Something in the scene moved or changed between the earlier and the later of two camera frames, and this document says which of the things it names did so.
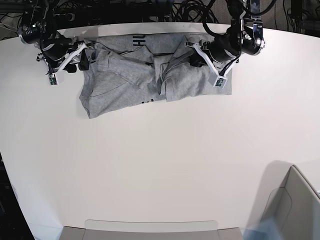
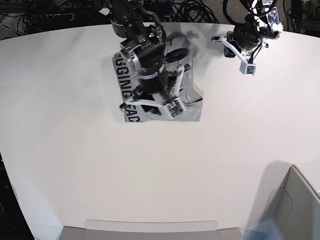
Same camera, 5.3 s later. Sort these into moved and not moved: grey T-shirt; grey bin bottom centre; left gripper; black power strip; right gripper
Moved: left gripper; right gripper; grey T-shirt
Not moved: grey bin bottom centre; black power strip
